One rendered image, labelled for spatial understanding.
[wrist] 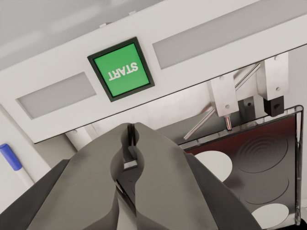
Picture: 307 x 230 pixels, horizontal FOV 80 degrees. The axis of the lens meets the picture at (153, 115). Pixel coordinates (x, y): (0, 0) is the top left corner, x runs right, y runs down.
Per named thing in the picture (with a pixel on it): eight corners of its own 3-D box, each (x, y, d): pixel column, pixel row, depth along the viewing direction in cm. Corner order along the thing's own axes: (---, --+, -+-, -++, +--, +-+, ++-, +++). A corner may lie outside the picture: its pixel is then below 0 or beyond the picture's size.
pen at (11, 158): (52, 216, 29) (3, 147, 23) (46, 217, 29) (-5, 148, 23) (55, 211, 30) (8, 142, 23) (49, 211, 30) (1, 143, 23)
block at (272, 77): (277, 87, 31) (290, 94, 29) (257, 94, 32) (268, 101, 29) (275, 40, 28) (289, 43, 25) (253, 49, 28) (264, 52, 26)
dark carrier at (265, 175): (293, 222, 48) (294, 224, 48) (168, 254, 52) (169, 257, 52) (292, 113, 33) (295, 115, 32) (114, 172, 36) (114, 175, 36)
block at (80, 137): (106, 147, 35) (103, 157, 32) (90, 152, 35) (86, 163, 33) (84, 112, 31) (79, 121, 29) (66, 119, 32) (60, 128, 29)
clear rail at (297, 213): (298, 221, 49) (302, 226, 48) (292, 222, 49) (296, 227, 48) (299, 101, 32) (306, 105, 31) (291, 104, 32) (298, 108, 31)
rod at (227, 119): (231, 127, 34) (235, 131, 33) (224, 129, 34) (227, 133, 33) (227, 106, 32) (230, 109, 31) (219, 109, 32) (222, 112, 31)
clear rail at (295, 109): (299, 108, 33) (306, 112, 31) (107, 172, 37) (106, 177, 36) (299, 101, 32) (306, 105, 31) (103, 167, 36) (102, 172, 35)
